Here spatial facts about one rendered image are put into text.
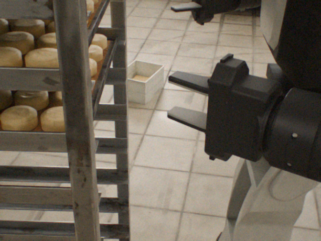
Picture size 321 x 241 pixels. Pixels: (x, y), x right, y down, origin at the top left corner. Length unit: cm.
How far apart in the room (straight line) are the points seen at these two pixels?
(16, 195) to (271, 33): 44
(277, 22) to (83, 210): 38
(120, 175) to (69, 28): 69
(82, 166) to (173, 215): 150
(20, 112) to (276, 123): 37
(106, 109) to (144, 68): 211
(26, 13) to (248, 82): 26
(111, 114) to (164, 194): 117
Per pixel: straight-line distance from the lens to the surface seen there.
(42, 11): 55
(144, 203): 214
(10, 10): 56
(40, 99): 72
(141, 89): 289
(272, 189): 82
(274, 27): 71
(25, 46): 68
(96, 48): 89
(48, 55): 63
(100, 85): 79
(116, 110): 106
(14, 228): 134
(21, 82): 59
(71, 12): 51
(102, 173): 117
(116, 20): 98
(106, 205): 123
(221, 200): 218
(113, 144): 111
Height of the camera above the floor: 138
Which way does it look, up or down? 30 degrees down
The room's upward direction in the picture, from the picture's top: 1 degrees clockwise
